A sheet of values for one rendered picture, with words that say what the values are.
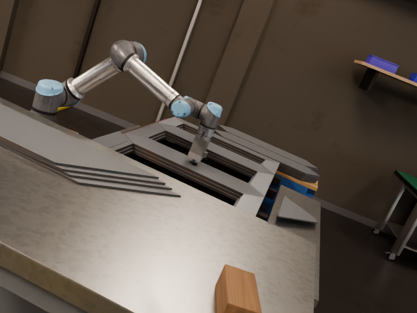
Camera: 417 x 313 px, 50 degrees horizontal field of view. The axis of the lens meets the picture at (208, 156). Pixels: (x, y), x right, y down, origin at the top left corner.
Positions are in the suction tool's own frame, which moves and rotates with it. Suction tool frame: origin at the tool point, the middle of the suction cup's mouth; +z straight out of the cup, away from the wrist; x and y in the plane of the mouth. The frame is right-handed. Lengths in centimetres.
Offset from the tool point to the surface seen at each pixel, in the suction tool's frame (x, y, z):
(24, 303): 25, -80, 42
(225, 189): -19.4, -10.8, 0.3
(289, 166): -48, 80, -1
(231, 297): -31, -135, -26
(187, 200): -14, -93, -21
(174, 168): 6.0, -9.4, 1.4
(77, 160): 13, -104, -23
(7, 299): 31, -80, 44
